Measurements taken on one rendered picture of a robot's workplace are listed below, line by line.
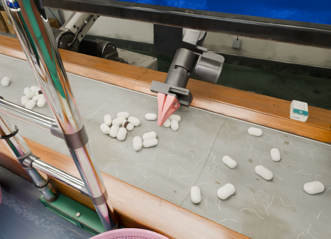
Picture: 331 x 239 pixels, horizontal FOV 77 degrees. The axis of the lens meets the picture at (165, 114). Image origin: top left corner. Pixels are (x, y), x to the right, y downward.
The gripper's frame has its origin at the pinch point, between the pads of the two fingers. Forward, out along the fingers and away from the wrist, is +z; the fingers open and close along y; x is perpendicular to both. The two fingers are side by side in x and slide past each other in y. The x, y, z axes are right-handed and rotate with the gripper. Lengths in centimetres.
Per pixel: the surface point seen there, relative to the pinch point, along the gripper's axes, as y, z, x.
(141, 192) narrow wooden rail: 5.3, 14.6, -11.2
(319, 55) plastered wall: 73, -136, 169
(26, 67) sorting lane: -62, -5, 8
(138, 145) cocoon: -1.4, 7.0, -4.6
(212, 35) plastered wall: -36, -131, 159
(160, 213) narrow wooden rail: 10.1, 16.0, -12.3
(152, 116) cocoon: -3.5, -1.2, 2.0
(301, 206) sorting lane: 32.4, 6.7, -2.6
